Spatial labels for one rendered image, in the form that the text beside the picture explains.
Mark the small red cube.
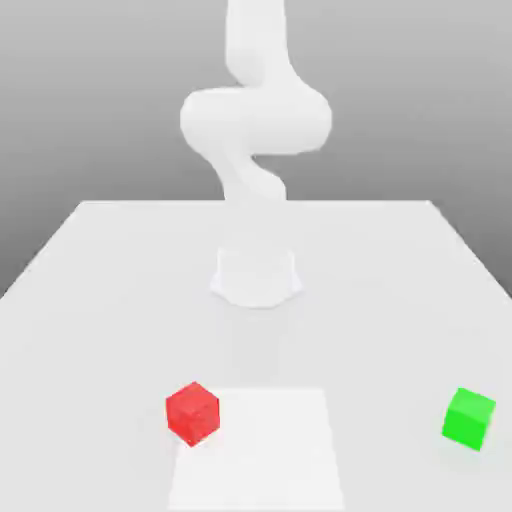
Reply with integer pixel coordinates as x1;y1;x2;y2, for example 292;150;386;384
164;380;222;449

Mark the small green cube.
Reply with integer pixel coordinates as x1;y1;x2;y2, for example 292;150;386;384
440;386;498;453

